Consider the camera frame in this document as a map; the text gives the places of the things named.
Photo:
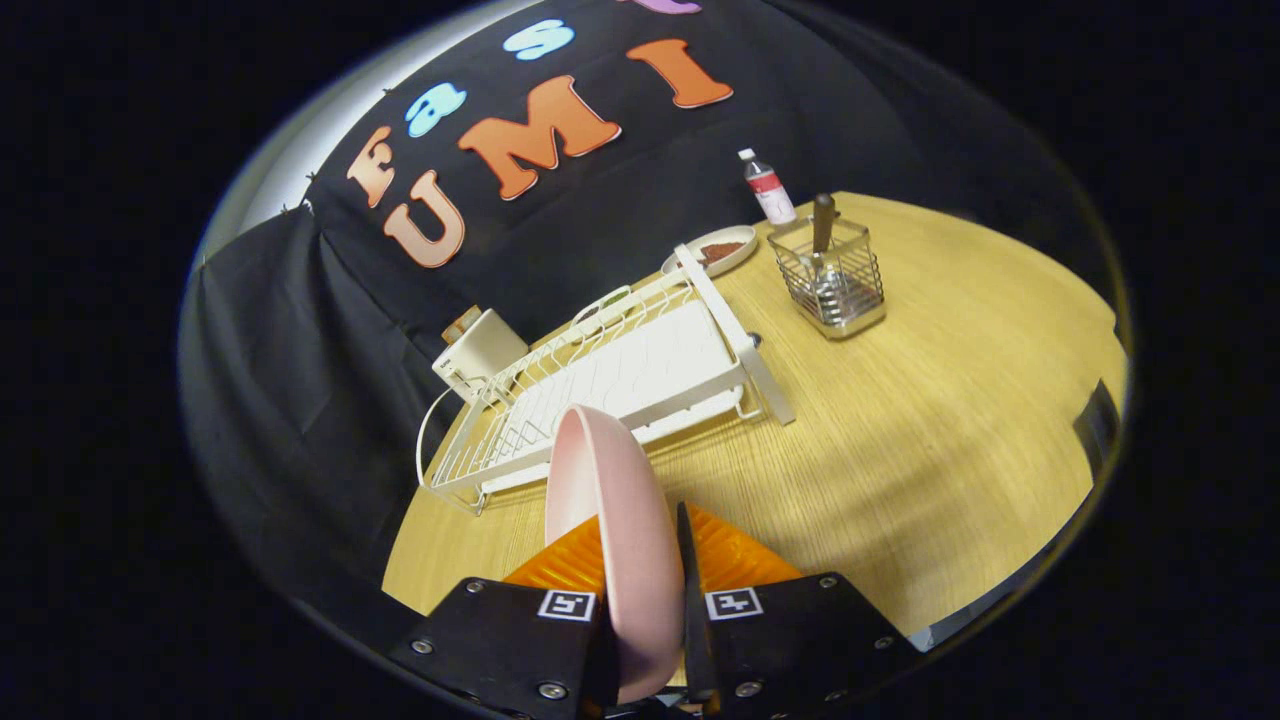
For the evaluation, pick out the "black backdrop cloth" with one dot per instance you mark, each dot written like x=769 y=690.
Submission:
x=300 y=400

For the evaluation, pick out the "cream toaster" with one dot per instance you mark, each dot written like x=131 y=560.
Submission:
x=485 y=355

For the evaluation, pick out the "white plate with meat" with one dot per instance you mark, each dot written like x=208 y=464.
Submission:
x=740 y=255

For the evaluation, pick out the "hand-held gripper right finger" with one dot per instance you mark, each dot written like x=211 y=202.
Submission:
x=790 y=640

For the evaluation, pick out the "pink plate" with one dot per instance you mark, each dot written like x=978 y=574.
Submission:
x=620 y=520

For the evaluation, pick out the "clear red label bottle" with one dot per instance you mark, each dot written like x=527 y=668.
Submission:
x=768 y=185

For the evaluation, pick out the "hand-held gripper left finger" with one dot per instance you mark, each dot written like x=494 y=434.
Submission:
x=500 y=640

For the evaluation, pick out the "red meat slices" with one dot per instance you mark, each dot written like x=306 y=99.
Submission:
x=722 y=251

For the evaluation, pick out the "toast slice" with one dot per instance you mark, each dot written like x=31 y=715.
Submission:
x=462 y=323

